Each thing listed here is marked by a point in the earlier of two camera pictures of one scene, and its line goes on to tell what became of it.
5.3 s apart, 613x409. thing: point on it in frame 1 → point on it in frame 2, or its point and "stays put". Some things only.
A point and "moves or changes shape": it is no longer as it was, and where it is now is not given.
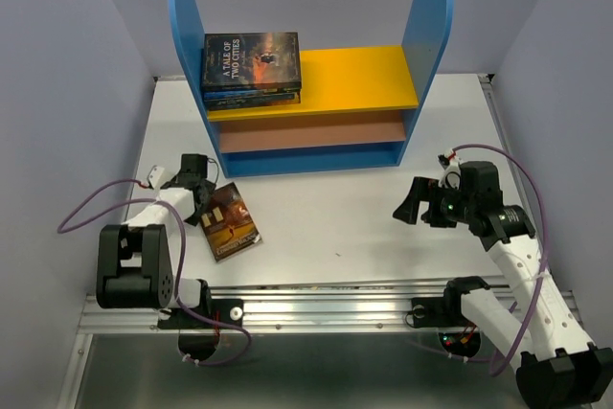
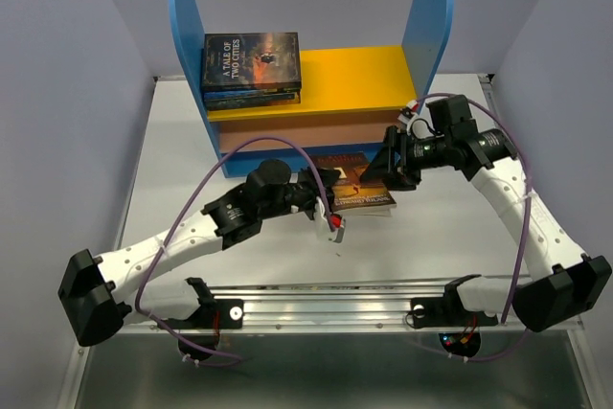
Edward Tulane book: (228, 223) moves or changes shape
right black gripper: (422, 190) → (403, 174)
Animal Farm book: (252, 93) stays put
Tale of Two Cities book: (251, 59) stays put
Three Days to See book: (275, 100) stays put
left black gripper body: (193, 219) → (302, 193)
